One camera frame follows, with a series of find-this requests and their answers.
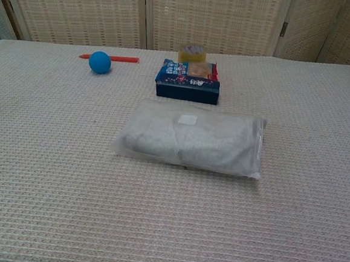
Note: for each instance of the clear plastic bag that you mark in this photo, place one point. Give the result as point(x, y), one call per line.
point(151, 120)

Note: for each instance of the dark blue printed box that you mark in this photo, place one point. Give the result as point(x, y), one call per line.
point(184, 92)

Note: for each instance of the yellowish packing tape roll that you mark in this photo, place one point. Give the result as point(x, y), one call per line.
point(191, 55)

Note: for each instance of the red stick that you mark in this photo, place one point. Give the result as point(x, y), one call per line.
point(126, 59)

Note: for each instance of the beige waffle tablecloth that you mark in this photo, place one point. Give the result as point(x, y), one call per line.
point(168, 221)

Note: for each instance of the blue ball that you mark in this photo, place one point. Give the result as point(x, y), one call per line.
point(99, 62)

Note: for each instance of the metal screen hinge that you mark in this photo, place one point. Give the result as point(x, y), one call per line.
point(285, 29)

